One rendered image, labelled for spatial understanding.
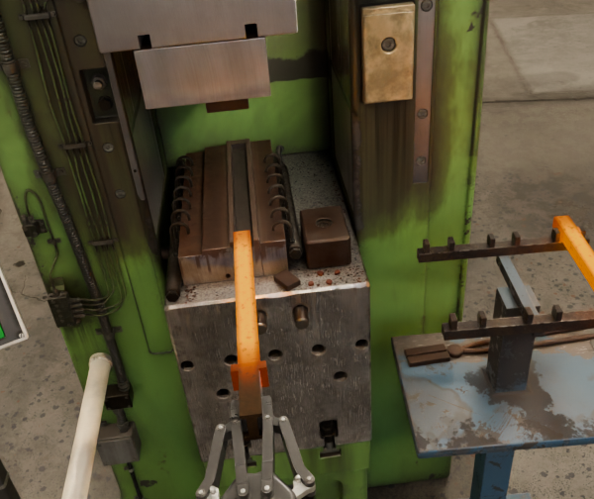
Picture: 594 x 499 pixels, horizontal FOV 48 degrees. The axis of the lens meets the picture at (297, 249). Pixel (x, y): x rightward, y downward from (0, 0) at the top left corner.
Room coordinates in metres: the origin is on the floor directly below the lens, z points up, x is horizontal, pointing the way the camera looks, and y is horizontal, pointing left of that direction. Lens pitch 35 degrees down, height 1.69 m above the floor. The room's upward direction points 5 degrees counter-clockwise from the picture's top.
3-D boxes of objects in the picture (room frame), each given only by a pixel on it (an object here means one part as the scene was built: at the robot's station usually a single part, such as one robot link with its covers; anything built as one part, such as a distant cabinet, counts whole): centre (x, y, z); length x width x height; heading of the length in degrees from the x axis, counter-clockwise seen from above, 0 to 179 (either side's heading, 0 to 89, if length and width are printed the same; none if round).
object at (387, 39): (1.16, -0.19, 1.27); 0.09 x 0.02 x 0.17; 93
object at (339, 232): (1.08, -0.06, 0.95); 0.12 x 0.08 x 0.06; 3
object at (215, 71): (1.22, 0.13, 1.32); 0.42 x 0.20 x 0.10; 3
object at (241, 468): (0.48, 0.08, 1.06); 0.11 x 0.01 x 0.04; 7
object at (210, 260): (1.22, 0.13, 0.96); 0.42 x 0.20 x 0.09; 3
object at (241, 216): (1.22, 0.10, 0.99); 0.42 x 0.05 x 0.01; 3
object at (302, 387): (1.23, 0.07, 0.69); 0.56 x 0.38 x 0.45; 3
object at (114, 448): (1.11, 0.48, 0.36); 0.09 x 0.07 x 0.12; 93
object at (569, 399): (0.90, -0.38, 0.69); 0.40 x 0.30 x 0.02; 90
